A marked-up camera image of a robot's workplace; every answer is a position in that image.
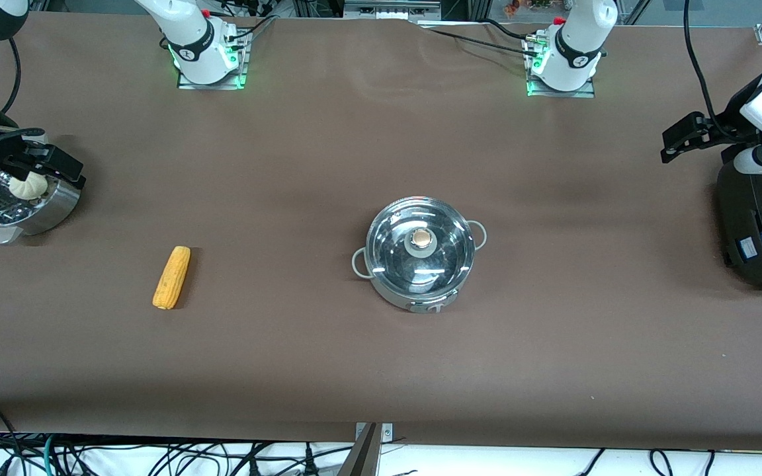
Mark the yellow corn cob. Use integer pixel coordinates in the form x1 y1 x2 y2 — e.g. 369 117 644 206
151 245 192 311

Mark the glass pot lid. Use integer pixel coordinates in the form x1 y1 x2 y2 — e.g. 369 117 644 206
365 196 477 296

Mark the stainless steel pot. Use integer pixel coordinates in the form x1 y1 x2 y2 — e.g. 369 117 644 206
352 196 488 314

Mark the stainless steel steamer basket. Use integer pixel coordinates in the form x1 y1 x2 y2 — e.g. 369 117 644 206
0 128 85 246

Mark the white steamed bun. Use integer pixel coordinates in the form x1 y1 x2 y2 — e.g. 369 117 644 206
10 173 48 198

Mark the black rice cooker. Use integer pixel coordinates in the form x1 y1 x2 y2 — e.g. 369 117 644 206
714 157 762 293

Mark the brown table mat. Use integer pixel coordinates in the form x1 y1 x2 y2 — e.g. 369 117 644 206
0 11 762 452

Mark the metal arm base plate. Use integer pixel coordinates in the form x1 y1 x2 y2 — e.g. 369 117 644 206
526 36 597 99
177 29 250 91

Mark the black cable on table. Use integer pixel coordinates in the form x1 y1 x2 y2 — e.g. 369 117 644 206
414 24 542 61

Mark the green floor cable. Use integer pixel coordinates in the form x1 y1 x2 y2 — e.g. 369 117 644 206
41 434 59 476

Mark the aluminium frame profile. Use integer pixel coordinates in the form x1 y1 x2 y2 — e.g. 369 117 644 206
343 0 443 20

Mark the dark camera stand post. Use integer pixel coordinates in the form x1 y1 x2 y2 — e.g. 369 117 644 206
337 423 382 476

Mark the small metal edge bracket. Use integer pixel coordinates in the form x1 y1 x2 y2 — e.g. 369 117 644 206
355 422 394 443

